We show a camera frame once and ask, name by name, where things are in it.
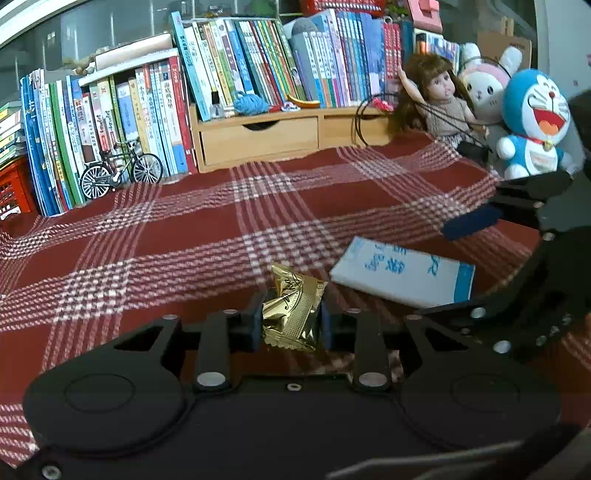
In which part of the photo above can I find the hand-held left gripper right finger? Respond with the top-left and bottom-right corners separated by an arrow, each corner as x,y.
318,300 -> 468,394

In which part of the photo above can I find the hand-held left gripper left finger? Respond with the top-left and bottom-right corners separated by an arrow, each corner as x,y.
113,295 -> 264,394

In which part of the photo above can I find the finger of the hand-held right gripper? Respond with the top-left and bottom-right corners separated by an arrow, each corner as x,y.
441,170 -> 576,242
414,233 -> 563,356

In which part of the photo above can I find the gold foil snack packet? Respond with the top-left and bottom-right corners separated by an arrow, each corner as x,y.
262,264 -> 329,353

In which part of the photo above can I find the white blue tissue pack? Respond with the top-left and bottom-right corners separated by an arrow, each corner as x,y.
329,236 -> 476,308

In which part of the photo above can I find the row of tall thin books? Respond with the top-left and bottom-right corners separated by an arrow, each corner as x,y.
20,55 -> 198,217

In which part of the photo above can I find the row of books on organizer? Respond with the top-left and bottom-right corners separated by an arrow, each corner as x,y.
170,10 -> 416,123

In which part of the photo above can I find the stack of flat books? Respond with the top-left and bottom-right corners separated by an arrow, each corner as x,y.
0,102 -> 26,163

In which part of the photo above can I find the red plaid tablecloth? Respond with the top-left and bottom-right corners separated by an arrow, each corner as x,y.
0,130 -> 591,468

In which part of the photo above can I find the blue cat plush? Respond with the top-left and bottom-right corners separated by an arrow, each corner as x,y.
496,68 -> 579,182

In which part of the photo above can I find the brown haired doll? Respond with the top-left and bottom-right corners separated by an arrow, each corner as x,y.
392,52 -> 491,165

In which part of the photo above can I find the pink white bunny plush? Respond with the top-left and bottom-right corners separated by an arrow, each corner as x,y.
459,42 -> 525,126

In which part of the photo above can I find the cardboard box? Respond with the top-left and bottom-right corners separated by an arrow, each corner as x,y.
478,16 -> 533,70

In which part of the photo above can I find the wooden drawer organizer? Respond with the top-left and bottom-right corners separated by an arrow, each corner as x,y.
189,104 -> 408,174

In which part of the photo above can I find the yellow banana toy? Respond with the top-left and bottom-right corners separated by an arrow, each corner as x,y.
286,93 -> 322,110

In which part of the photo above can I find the miniature black bicycle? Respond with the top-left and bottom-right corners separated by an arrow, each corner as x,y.
79,140 -> 164,200

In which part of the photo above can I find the pink box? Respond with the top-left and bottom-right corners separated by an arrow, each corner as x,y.
409,0 -> 443,33

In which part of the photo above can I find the blue yarn ball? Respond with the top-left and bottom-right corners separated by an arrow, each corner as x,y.
232,90 -> 270,116

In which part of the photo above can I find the red woven basket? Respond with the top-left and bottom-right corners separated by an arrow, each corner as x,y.
300,0 -> 387,17

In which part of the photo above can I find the red plastic crate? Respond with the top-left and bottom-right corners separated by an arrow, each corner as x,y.
0,154 -> 40,222

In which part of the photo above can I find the flat beige book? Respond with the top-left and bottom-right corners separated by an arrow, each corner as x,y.
78,32 -> 179,87

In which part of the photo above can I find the black cord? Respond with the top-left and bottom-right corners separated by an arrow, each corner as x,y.
354,55 -> 514,149

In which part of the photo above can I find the wooden bead string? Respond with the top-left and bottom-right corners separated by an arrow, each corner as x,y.
73,46 -> 112,78

